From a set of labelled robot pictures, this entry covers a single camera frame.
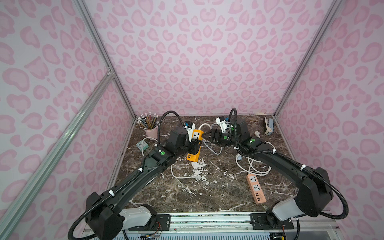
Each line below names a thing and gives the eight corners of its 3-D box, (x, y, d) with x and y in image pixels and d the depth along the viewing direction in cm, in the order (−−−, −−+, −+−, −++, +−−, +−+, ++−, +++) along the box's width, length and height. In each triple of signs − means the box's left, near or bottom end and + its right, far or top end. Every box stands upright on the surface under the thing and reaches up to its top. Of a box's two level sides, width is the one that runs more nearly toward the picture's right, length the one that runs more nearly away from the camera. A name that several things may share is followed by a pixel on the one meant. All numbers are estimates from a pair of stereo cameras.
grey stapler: (263, 134, 111) (265, 130, 107) (263, 120, 120) (265, 116, 116) (271, 136, 109) (274, 132, 106) (271, 121, 118) (273, 118, 115)
